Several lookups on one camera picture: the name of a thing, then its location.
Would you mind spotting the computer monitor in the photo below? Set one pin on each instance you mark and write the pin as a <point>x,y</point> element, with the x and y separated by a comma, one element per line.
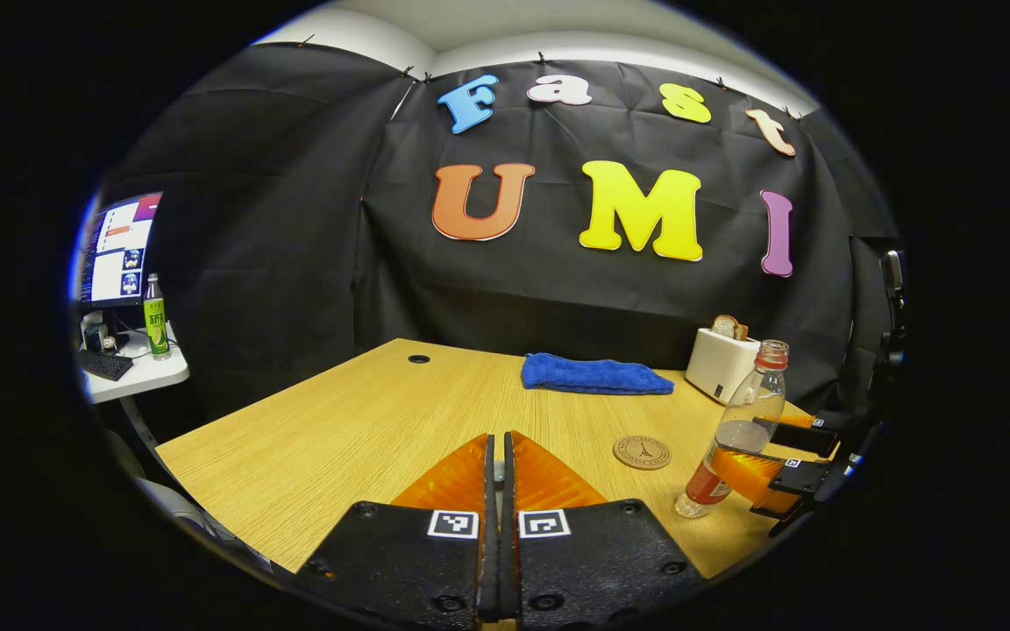
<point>124,250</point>

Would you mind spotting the bread slice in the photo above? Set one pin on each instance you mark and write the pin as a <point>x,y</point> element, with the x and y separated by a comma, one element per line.
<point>729,327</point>

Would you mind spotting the black keyboard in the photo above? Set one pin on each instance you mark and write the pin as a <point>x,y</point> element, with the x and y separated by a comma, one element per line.
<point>106,365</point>

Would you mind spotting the round brown coaster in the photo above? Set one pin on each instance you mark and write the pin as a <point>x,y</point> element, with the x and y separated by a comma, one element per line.
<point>642,452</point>

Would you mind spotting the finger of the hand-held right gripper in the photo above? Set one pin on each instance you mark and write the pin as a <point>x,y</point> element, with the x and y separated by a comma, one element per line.
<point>799,434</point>
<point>759,478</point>

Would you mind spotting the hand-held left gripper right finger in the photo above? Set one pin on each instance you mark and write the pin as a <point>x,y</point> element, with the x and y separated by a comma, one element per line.
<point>575,561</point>

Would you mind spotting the small dark desk object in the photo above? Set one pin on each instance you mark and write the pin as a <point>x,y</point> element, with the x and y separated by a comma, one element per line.
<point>97,337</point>

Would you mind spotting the clear plastic water bottle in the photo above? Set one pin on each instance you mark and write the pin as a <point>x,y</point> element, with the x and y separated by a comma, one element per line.
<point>746,412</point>

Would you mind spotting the white side table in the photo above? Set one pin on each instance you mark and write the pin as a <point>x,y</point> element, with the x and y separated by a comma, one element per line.
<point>154,372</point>

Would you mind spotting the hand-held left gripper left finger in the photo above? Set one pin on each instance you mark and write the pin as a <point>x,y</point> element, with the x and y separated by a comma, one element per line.
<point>417,561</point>

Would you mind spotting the black backdrop cloth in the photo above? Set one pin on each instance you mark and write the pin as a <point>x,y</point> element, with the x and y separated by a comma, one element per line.
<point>295,263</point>

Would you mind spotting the white toaster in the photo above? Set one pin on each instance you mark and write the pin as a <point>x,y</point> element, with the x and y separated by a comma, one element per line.
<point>720,364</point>

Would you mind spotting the blue towel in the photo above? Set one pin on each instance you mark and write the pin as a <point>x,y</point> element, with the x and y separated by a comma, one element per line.
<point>593,375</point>

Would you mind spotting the green drink bottle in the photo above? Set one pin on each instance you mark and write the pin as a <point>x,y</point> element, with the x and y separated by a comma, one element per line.
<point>156,324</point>

